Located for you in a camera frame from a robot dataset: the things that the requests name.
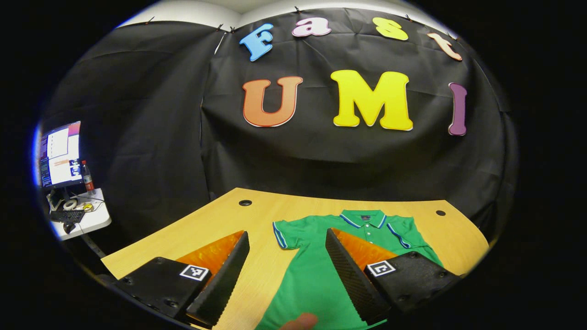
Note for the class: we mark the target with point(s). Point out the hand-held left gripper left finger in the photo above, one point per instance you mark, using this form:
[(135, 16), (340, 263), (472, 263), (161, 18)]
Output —
[(224, 279)]

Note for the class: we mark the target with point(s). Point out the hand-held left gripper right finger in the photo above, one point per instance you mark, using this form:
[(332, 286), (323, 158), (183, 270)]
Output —
[(353, 275)]

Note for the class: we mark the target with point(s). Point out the green T-shirt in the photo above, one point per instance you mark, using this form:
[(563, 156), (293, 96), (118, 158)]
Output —
[(316, 284)]

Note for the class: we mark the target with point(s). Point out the black backdrop cloth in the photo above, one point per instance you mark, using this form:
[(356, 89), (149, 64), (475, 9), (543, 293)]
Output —
[(321, 156)]

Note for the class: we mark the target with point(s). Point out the white side table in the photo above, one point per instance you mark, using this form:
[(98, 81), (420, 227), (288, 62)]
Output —
[(94, 220)]

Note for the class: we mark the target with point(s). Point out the black computer mouse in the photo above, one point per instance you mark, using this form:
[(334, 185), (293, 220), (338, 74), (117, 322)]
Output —
[(69, 228)]

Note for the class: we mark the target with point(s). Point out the black keyboard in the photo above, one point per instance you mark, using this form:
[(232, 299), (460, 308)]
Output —
[(68, 216)]

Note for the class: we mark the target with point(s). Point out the red drink bottle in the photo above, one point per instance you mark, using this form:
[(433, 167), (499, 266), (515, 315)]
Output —
[(88, 178)]

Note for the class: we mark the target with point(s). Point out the white tape roll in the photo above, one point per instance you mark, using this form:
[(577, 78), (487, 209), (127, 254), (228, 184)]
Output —
[(69, 205)]

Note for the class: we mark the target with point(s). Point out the computer monitor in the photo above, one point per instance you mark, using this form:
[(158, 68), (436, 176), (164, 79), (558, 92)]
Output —
[(59, 153)]

